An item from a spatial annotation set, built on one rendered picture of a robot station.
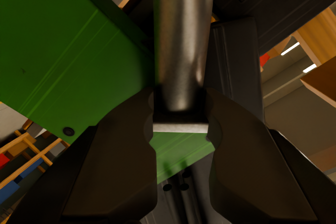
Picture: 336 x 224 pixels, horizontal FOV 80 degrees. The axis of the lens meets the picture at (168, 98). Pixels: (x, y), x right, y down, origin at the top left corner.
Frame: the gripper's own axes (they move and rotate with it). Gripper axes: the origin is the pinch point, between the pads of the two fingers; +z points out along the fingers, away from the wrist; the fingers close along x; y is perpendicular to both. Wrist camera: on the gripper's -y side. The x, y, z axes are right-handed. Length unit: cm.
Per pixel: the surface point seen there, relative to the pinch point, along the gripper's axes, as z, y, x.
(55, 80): 2.5, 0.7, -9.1
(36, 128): 14.6, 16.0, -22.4
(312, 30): 68, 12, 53
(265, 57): 318, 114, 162
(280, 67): 769, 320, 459
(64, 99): 2.5, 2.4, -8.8
